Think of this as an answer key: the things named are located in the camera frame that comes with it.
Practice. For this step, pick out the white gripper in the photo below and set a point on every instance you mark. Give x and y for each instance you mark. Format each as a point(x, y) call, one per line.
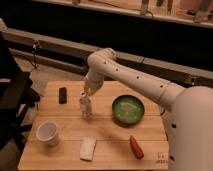
point(92, 84)

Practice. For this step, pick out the clear plastic bottle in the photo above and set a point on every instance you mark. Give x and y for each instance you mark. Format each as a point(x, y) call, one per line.
point(85, 105)

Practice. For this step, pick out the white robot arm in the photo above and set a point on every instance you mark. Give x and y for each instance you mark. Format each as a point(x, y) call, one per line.
point(191, 109)

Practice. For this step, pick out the black rectangular block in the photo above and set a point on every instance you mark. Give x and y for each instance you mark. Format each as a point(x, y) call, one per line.
point(62, 95)

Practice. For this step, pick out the green bowl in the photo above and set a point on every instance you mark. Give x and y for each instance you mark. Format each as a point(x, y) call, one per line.
point(127, 109)

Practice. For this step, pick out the wooden table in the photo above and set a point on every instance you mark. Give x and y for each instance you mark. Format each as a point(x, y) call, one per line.
point(112, 151)

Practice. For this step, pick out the white sponge block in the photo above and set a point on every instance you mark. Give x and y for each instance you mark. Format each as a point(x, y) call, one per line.
point(87, 148)

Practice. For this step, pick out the white plastic cup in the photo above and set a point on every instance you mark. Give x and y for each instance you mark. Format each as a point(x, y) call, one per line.
point(48, 133)

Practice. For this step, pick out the red carrot toy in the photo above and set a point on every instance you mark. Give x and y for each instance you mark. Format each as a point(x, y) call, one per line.
point(137, 150)

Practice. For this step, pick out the black chair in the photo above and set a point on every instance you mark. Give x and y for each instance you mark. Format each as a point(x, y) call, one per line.
point(16, 96)

